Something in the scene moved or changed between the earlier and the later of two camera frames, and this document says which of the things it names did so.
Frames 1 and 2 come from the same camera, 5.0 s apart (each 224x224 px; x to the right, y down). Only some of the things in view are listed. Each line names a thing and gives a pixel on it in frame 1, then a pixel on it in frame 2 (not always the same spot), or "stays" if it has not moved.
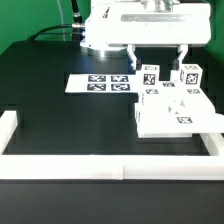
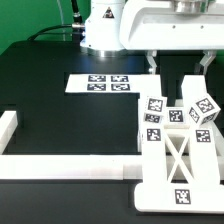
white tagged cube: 191,75 → 204,110
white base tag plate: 103,83 stays
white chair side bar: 8,124 stays
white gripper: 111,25 → 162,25
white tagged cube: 150,75 → 156,110
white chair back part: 187,110 → 182,166
